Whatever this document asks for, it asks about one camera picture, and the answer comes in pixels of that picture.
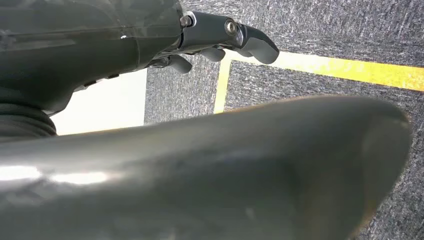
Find white flat panel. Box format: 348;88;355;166
49;67;148;137

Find yellow floor tape strip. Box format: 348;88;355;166
225;49;424;93
212;59;233;115

